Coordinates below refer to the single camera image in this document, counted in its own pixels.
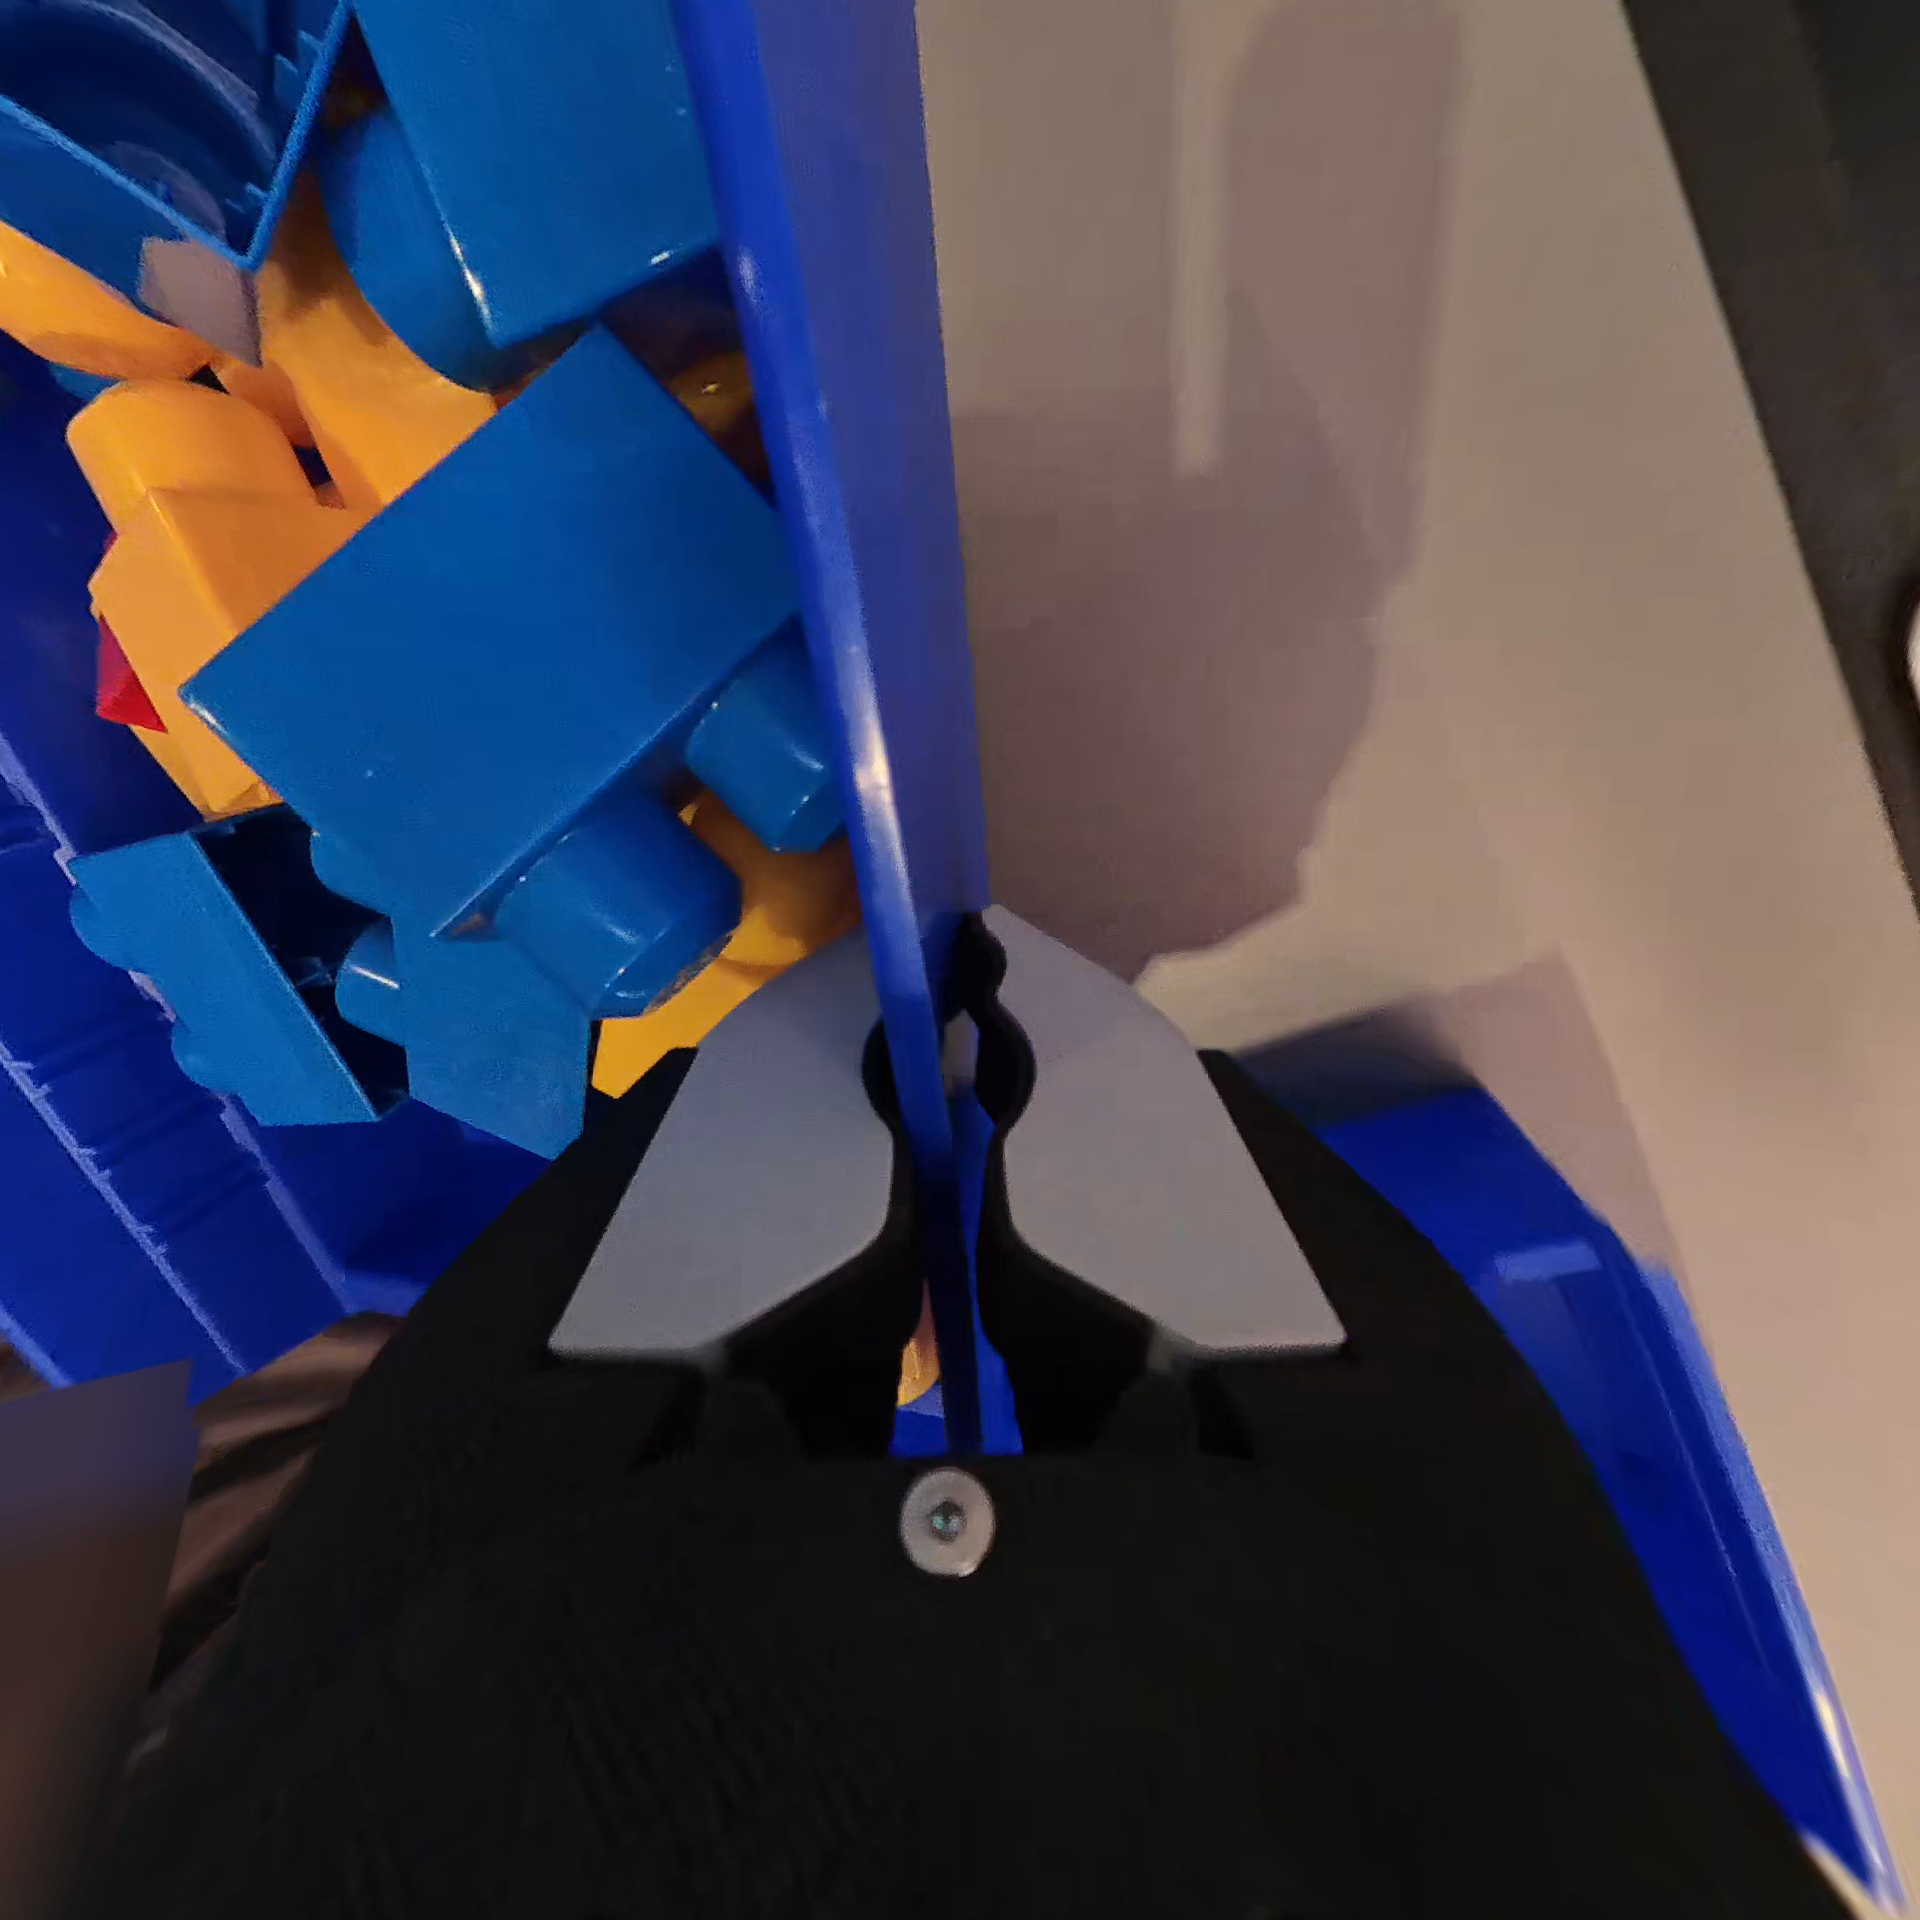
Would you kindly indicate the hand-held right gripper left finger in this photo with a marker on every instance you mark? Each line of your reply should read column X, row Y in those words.
column 748, row 1184

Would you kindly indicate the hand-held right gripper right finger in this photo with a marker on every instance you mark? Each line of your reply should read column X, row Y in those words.
column 1155, row 1199

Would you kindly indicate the blue plastic bin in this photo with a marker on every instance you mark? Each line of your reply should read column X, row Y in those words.
column 1622, row 1350
column 881, row 454

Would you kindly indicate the pile of colourful building blocks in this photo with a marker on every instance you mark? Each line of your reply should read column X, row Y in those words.
column 493, row 645

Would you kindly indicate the person's dark trousers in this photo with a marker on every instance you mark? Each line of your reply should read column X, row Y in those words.
column 259, row 1442

